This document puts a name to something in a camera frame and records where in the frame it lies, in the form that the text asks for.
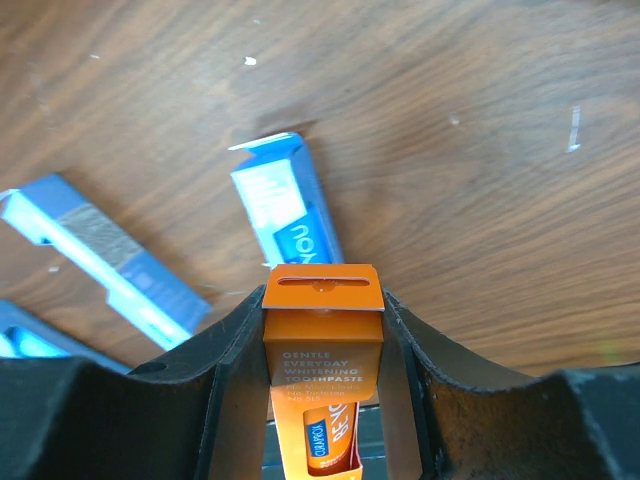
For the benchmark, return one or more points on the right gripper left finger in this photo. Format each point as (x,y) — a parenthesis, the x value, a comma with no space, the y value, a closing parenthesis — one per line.
(195,412)

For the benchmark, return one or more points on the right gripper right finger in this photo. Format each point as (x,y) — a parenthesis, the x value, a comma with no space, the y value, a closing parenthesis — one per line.
(449,413)

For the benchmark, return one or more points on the orange toothpaste box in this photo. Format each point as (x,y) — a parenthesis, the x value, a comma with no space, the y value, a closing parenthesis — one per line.
(323,338)

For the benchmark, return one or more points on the blue toothpaste box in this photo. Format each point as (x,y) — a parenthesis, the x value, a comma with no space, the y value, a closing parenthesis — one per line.
(25,336)
(49,211)
(284,201)

